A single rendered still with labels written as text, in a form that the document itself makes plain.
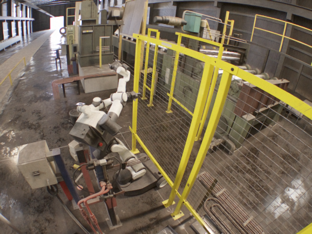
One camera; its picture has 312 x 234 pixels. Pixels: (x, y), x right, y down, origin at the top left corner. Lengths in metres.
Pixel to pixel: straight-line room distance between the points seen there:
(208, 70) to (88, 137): 1.00
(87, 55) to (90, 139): 4.17
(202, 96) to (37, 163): 1.49
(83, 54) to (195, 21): 3.38
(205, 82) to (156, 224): 1.70
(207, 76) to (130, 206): 1.78
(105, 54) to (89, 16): 1.30
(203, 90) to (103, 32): 4.52
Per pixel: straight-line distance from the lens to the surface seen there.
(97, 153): 1.65
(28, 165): 1.67
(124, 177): 2.10
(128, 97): 1.81
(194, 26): 3.58
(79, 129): 1.38
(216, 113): 1.12
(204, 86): 1.16
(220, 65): 1.06
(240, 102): 2.92
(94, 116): 1.37
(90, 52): 5.37
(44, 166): 1.66
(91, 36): 5.30
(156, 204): 2.28
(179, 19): 3.42
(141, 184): 2.23
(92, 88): 4.87
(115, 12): 5.43
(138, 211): 2.22
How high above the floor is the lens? 2.02
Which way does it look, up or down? 32 degrees down
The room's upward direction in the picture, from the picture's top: 7 degrees clockwise
